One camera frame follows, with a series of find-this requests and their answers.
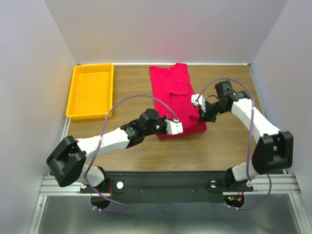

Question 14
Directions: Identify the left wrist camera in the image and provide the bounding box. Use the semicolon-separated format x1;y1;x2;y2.
165;119;183;135

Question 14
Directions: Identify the yellow plastic tray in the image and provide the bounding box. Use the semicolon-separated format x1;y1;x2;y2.
66;63;114;120

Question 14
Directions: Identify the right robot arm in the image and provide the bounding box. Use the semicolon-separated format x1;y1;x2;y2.
191;78;294;190

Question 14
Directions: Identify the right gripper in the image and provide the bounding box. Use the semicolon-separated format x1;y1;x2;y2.
197;100;229;122

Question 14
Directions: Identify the red t shirt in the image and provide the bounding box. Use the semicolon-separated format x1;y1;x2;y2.
150;63;207;139

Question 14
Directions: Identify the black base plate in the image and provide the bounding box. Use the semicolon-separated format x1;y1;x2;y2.
96;171;253;204

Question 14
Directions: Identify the aluminium frame rail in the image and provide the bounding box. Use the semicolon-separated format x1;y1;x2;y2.
252;174;301;194

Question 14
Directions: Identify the silver knob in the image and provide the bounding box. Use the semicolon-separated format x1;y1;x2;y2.
210;180;217;189

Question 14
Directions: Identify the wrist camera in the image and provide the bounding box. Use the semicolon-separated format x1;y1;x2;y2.
165;119;183;135
191;94;206;112

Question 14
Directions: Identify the white knob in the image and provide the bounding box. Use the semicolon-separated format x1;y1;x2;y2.
117;181;123;189

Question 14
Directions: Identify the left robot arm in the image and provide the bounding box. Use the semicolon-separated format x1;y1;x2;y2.
46;109;174;192

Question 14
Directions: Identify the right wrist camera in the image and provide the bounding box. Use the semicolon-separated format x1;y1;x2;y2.
191;94;206;112

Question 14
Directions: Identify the left aluminium side rail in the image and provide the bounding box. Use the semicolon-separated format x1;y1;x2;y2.
54;117;71;168

